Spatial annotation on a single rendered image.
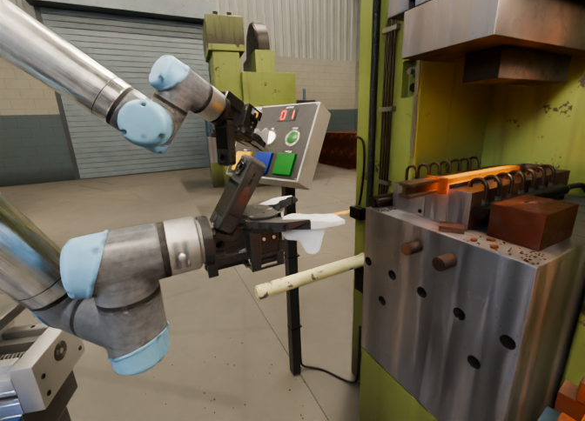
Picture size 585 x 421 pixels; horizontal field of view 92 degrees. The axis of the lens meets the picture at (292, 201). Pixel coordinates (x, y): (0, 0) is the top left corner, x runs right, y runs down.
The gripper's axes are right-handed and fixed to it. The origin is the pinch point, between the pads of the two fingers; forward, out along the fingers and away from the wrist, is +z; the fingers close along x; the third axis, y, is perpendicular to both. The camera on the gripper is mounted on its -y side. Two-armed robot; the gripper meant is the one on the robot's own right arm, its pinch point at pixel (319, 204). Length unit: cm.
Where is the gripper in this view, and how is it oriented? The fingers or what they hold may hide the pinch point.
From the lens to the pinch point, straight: 48.9
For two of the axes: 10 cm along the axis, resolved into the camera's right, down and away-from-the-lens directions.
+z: 8.9, -1.6, 4.4
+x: 4.6, 2.2, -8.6
